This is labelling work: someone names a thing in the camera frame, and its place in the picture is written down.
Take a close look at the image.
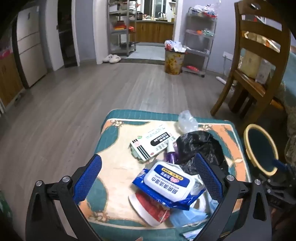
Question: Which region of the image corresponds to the blue face mask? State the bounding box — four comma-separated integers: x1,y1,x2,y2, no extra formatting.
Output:
170,199,219,230

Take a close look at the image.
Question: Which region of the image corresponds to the wooden side cabinet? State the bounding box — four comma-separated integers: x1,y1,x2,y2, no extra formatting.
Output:
0,53,25,109

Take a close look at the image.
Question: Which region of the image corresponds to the yellow rimmed waste bin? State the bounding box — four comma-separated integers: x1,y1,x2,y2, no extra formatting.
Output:
243,123,279,176

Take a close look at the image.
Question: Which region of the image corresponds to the steel kitchen rack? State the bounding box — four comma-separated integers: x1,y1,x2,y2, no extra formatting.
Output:
107,0,137,56

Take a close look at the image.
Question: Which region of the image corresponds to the white paper bag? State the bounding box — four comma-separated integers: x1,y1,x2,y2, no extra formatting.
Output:
256,59,272,84

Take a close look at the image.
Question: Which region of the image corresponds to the clear bag of packets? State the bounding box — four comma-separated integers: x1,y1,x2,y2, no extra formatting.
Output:
188,1,221,19

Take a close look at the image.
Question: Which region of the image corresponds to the purple spray bottle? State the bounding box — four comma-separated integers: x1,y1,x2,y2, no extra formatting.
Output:
165,141,178,164

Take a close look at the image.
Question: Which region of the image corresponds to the blue wet wipes pack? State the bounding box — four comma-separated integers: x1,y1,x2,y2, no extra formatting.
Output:
132,161,208,211

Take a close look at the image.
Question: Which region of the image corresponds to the printed blanket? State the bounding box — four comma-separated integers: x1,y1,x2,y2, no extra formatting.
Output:
87,109,252,241

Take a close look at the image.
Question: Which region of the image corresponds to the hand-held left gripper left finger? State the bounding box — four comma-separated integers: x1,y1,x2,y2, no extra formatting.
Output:
25,153,103,241

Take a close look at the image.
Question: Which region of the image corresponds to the red floral paper cup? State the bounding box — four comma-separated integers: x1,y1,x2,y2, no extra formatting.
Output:
128,191,171,227

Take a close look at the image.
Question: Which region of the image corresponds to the white refrigerator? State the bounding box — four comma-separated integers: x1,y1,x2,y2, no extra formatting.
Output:
13,6,48,88

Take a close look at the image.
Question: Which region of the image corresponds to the clear plastic bag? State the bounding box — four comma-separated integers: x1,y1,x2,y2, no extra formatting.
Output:
178,110,199,133

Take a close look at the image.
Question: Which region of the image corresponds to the white plastic bag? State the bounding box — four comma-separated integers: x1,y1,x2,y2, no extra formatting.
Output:
164,40,187,53

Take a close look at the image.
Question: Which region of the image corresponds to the grey metal shelf cart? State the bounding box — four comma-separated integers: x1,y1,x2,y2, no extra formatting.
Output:
183,6,218,78

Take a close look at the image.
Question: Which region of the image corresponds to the green object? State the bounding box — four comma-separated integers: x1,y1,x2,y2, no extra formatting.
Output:
0,190,13,223

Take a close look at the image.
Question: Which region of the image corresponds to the floral waste bin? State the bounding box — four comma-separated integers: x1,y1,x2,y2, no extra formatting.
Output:
165,50,185,75

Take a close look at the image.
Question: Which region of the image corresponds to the wooden chair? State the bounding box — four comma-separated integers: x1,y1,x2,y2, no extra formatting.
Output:
210,1,292,118

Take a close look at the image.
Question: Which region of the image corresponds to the cardboard box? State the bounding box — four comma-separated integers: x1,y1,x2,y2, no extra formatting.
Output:
240,50,263,78

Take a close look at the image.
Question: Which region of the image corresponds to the wooden kitchen cabinet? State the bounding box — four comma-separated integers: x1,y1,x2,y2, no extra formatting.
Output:
135,20,174,44

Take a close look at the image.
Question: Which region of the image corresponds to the white medicine box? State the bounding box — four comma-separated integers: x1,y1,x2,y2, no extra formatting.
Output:
129,126,177,163

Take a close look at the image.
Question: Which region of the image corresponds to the black plastic bag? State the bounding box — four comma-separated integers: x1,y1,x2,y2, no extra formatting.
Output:
176,130,229,175

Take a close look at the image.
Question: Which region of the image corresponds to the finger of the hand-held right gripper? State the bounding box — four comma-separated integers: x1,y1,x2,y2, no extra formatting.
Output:
271,158,292,173

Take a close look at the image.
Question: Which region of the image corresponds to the white power strip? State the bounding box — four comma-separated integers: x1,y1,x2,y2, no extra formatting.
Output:
216,76,233,86

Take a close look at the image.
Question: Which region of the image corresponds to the gold foil packet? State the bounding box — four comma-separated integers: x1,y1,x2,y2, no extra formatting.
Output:
242,31,281,54

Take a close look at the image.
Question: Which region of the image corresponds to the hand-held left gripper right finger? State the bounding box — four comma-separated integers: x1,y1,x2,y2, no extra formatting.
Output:
194,152,272,241

